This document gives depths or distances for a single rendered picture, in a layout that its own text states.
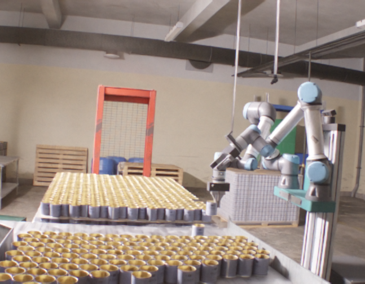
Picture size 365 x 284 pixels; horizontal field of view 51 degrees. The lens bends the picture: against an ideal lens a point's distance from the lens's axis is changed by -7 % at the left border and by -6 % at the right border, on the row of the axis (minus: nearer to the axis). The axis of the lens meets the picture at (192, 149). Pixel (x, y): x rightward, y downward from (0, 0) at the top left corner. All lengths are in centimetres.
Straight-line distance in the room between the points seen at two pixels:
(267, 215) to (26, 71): 750
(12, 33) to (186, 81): 503
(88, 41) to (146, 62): 191
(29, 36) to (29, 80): 134
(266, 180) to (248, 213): 70
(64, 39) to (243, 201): 623
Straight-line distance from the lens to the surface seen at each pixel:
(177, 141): 1170
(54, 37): 1086
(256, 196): 765
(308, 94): 214
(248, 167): 237
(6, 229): 196
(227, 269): 167
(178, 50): 1103
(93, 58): 1159
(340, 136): 247
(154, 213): 250
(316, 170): 212
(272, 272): 180
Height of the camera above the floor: 164
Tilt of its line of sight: 2 degrees down
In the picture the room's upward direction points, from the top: 4 degrees clockwise
